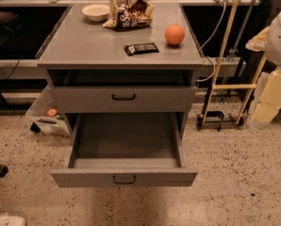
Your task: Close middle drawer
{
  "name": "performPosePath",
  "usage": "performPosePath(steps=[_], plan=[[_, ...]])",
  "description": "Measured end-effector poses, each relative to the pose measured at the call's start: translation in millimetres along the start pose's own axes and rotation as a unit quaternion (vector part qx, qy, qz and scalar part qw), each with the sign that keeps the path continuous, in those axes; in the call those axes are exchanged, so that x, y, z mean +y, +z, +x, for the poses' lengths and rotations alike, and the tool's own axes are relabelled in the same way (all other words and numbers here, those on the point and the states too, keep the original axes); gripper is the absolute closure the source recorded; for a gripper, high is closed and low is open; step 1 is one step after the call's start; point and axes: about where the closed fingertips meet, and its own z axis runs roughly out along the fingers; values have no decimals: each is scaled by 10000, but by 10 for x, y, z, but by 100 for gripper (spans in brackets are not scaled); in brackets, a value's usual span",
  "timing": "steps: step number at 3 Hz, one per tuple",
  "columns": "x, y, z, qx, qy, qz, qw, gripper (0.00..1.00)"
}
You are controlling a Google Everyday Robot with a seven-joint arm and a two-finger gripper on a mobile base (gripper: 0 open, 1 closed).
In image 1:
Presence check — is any grey drawer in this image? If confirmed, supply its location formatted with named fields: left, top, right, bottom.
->
left=49, top=87, right=194, bottom=113
left=51, top=112, right=197, bottom=187

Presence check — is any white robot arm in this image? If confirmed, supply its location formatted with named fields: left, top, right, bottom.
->
left=245, top=11, right=281, bottom=128

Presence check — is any grey metal drawer cabinet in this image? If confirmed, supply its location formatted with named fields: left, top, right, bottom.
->
left=38, top=3, right=202, bottom=132

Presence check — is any grey top drawer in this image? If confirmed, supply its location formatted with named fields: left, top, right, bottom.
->
left=49, top=87, right=194, bottom=113

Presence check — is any black snack bar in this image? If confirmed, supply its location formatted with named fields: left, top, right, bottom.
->
left=124, top=42, right=159, bottom=56

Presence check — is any yellow hand truck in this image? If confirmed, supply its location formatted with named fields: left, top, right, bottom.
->
left=196, top=0, right=269, bottom=132

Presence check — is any orange fruit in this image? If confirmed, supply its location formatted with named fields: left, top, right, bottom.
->
left=164, top=24, right=185, bottom=45

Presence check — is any red apple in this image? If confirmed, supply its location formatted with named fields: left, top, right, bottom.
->
left=46, top=108, right=58, bottom=118

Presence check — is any brown chip bag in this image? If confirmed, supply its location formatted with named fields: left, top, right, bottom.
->
left=103, top=0, right=154, bottom=29

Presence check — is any white ceramic bowl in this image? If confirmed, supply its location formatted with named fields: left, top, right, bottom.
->
left=82, top=4, right=109, bottom=22

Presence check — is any clear plastic bin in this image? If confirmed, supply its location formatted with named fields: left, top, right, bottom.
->
left=25, top=87, right=71, bottom=137

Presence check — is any white sneaker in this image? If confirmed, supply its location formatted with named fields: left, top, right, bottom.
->
left=0, top=214, right=26, bottom=226

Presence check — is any white cable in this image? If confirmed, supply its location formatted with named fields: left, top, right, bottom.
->
left=196, top=0, right=228, bottom=83

